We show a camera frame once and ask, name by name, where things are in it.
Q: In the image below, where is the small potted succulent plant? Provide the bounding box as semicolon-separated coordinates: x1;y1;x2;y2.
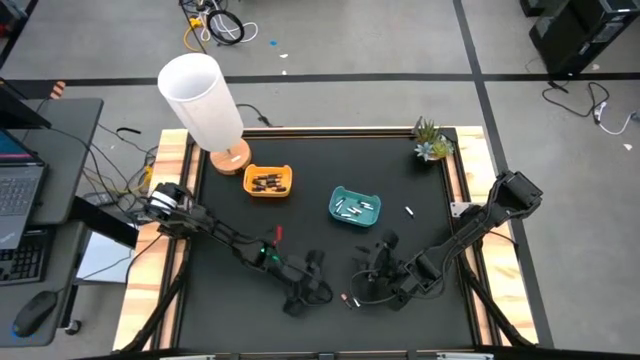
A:
413;117;456;162

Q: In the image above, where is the black computer tower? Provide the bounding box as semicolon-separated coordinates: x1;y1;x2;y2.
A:
528;0;640;77

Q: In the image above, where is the teal plastic bin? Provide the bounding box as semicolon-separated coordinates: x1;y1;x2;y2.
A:
327;185;382;229

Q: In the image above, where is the black frame strut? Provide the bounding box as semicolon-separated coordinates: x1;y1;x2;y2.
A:
457;249;534;349
119;238;191;354

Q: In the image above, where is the black keyboard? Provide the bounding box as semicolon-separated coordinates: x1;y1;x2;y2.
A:
0;227;51;287

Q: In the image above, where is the white lamp with wooden base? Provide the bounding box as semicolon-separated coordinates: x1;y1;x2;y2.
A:
156;52;253;176

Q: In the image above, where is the light grey flat panel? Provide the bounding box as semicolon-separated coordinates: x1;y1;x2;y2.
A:
75;230;140;285

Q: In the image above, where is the yellow plastic bin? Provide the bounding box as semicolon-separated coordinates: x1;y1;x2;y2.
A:
242;163;294;198

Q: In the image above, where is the black lamp power cable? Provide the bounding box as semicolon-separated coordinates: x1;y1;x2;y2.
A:
236;102;275;128

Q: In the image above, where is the black coiled cable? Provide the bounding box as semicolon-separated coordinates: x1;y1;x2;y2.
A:
206;8;247;46

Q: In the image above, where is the small black box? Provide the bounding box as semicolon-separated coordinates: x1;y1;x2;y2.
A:
518;0;547;18

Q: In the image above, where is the black desk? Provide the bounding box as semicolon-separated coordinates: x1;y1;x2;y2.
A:
0;97;105;349

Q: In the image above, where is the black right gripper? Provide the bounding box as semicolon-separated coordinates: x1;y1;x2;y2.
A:
357;242;416;311

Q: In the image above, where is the yellow floor cable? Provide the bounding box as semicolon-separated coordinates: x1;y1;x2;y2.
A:
182;16;207;54

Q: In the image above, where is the white power cable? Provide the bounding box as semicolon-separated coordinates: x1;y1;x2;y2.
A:
592;101;640;137

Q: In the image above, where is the black aluminium table frame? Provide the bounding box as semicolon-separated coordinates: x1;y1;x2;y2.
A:
149;125;501;360

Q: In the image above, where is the black power adapter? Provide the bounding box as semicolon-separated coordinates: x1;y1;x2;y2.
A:
82;192;119;208

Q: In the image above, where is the dark grey laptop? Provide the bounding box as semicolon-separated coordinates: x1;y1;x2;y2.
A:
0;127;50;251

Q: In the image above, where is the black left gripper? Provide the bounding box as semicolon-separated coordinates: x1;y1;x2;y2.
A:
279;248;332;318

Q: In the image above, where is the white floor cable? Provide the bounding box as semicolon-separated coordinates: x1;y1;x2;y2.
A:
198;0;260;44

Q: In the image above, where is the black slanted panel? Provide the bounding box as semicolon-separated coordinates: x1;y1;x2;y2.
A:
69;195;141;250

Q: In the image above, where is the black cable bundle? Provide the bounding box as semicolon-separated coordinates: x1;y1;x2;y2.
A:
47;122;169;196

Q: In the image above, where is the black computer mouse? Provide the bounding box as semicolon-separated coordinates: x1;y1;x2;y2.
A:
10;289;60;341

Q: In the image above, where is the black floor cable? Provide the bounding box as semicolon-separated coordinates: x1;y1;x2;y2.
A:
541;79;612;120

